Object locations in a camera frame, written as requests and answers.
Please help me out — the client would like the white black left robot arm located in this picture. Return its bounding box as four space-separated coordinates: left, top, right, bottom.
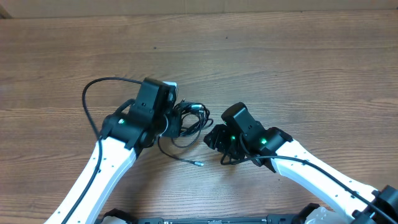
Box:
46 78 178 223

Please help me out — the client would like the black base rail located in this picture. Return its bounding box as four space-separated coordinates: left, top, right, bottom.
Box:
96 202 321 224

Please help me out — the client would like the black USB cable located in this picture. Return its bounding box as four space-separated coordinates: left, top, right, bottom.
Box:
157 98 215 167

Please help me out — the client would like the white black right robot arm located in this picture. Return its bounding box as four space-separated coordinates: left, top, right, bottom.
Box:
204 102 397 223

